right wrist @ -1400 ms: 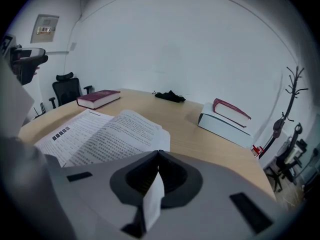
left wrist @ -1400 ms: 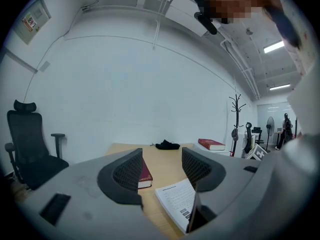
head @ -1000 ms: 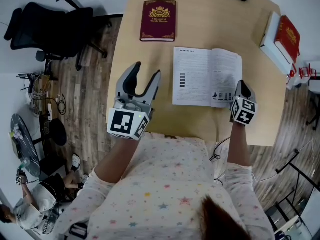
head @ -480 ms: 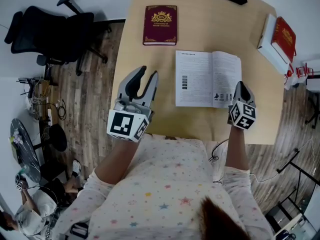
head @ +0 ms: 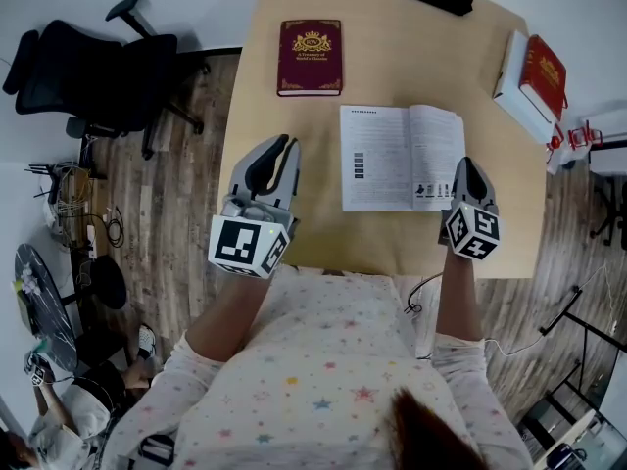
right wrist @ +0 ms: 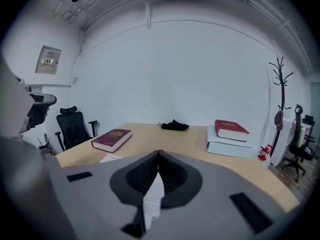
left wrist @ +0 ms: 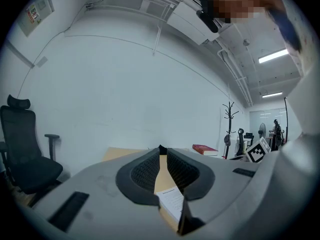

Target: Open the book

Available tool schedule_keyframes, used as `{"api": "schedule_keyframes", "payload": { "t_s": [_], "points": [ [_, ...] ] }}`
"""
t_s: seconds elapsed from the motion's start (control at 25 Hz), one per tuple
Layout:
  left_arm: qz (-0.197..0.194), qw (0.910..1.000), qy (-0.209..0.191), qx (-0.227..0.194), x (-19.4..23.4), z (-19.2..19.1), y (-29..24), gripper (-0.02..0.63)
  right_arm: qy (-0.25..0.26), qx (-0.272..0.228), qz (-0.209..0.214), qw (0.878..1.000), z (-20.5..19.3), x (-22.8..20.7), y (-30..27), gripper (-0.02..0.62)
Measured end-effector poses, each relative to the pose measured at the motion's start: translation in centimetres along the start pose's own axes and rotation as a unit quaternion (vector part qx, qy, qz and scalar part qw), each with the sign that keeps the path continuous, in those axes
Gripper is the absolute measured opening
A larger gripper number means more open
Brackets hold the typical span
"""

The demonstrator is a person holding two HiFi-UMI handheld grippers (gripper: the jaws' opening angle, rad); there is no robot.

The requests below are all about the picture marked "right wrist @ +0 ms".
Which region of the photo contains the black cloth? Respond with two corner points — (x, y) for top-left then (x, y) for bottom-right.
(157, 119), (190, 132)

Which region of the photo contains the red lantern ornament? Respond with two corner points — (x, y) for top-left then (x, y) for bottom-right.
(258, 144), (274, 161)

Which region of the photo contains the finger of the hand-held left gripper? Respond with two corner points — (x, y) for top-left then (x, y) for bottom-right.
(26, 104), (50, 129)
(26, 92), (58, 106)

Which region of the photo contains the red hardcover book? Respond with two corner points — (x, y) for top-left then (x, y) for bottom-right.
(214, 119), (250, 143)

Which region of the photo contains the white wall shelf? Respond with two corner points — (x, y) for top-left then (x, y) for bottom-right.
(24, 83), (73, 89)

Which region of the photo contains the brown hanging bag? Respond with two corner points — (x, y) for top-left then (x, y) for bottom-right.
(273, 109), (285, 133)

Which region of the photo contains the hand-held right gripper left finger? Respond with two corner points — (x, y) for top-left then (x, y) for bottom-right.
(46, 149), (160, 240)

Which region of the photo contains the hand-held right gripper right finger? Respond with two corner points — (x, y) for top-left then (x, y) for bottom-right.
(147, 149), (297, 240)

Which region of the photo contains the grey wall electrical panel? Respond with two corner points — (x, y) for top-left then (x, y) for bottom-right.
(34, 45), (62, 76)

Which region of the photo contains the maroon hardcover book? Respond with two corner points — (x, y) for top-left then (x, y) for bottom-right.
(91, 128), (133, 154)

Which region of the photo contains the black office chair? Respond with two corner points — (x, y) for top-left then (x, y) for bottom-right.
(281, 103), (318, 182)
(54, 105), (98, 152)

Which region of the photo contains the black router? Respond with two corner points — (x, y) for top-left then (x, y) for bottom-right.
(36, 133), (55, 156)

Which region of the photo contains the white cabinet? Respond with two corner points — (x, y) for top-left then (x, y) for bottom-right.
(271, 117), (298, 167)

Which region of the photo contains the yellow covered booklet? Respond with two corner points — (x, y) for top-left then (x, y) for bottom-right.
(99, 153), (165, 232)

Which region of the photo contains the black coat rack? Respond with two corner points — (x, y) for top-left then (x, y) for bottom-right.
(268, 56), (295, 160)

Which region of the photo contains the bundle of white ceiling pipes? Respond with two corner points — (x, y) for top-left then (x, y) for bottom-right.
(52, 0), (315, 76)

